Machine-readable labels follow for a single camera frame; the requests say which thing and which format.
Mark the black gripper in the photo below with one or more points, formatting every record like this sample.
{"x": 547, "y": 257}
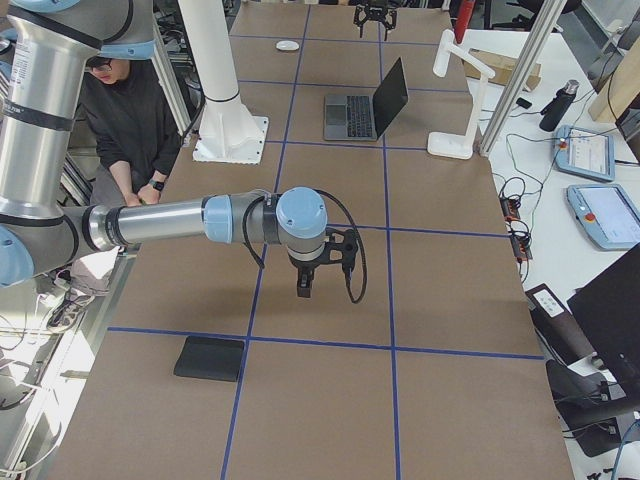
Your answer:
{"x": 305, "y": 268}
{"x": 374, "y": 11}

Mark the grey laptop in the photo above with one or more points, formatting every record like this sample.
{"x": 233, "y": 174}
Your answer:
{"x": 366, "y": 117}

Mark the black mouse pad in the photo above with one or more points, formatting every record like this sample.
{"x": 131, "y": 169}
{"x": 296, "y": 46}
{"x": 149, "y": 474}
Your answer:
{"x": 210, "y": 358}

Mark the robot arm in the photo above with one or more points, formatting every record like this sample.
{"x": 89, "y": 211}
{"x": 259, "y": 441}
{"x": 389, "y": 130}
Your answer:
{"x": 54, "y": 41}

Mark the white computer mouse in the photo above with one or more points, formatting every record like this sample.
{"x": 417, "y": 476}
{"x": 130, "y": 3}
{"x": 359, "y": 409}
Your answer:
{"x": 287, "y": 46}

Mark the white desk lamp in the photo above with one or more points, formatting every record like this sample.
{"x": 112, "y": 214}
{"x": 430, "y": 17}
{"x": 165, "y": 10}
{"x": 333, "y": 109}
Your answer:
{"x": 445, "y": 138}

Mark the red cylinder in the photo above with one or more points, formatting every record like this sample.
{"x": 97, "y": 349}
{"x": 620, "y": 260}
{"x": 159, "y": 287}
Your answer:
{"x": 464, "y": 15}

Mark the cardboard box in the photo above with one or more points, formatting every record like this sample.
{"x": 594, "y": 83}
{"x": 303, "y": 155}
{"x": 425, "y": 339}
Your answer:
{"x": 503, "y": 66}

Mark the black water bottle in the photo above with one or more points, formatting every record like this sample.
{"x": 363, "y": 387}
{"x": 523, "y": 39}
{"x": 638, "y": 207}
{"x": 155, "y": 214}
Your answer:
{"x": 555, "y": 110}

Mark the seated person in black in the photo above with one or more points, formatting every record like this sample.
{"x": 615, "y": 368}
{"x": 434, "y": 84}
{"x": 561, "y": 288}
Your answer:
{"x": 137, "y": 140}

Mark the far teach pendant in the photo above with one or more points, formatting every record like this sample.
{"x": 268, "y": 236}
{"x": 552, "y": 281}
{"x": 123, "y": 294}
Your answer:
{"x": 584, "y": 153}

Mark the teach pendant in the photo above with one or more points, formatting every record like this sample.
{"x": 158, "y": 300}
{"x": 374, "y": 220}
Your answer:
{"x": 606, "y": 213}
{"x": 584, "y": 153}

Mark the black monitor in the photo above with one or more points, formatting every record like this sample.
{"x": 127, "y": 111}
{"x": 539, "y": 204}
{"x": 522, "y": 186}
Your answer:
{"x": 607, "y": 311}

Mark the near teach pendant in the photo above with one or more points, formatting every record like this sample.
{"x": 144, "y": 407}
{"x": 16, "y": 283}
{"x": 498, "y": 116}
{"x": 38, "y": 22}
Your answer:
{"x": 606, "y": 213}

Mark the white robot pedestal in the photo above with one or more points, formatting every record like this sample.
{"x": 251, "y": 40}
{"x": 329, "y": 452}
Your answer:
{"x": 228, "y": 132}

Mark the aluminium frame post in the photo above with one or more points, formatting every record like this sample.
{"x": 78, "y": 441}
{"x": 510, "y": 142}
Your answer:
{"x": 535, "y": 41}

